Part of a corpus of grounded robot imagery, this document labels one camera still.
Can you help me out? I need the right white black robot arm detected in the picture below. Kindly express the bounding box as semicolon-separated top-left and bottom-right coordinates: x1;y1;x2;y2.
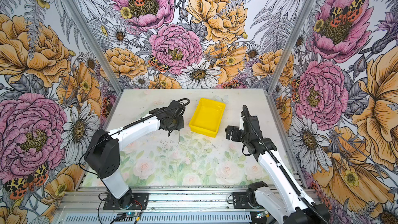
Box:
226;105;330;224

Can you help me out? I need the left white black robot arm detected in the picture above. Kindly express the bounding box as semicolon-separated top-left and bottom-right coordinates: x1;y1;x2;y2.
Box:
81;98;190;209

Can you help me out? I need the yellow plastic bin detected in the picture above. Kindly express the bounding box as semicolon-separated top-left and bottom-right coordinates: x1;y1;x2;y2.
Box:
189;98;226;138

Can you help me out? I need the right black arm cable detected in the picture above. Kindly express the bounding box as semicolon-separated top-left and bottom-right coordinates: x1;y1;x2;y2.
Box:
241;105;324;224

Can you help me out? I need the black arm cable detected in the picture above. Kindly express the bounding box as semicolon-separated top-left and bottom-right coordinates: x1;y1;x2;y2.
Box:
241;105;324;224
78;97;191;175

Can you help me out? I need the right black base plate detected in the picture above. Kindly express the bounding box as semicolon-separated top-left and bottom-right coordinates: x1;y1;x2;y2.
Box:
232;192;259;209

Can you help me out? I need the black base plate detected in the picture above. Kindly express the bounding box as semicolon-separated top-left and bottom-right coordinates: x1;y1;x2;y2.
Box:
232;192;259;209
103;192;149;211

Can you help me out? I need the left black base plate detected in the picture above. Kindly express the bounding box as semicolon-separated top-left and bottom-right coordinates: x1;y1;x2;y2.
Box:
103;192;149;211

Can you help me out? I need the white vented cable duct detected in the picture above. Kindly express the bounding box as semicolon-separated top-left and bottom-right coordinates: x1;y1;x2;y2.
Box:
57;212;252;224

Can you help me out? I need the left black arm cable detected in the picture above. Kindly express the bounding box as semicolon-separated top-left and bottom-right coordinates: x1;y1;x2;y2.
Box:
78;97;191;175

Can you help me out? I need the aluminium front rail frame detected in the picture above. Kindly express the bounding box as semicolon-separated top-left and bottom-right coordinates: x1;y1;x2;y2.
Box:
54;185;330;224

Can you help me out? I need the left aluminium corner post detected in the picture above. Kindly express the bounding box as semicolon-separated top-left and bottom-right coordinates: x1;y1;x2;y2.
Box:
46;0;124;95

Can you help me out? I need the aluminium corner post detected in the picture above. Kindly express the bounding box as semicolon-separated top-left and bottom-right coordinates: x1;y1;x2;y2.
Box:
266;0;330;94
46;0;124;95

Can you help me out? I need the right aluminium corner post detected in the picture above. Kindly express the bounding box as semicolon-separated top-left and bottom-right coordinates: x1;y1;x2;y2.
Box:
266;0;330;94

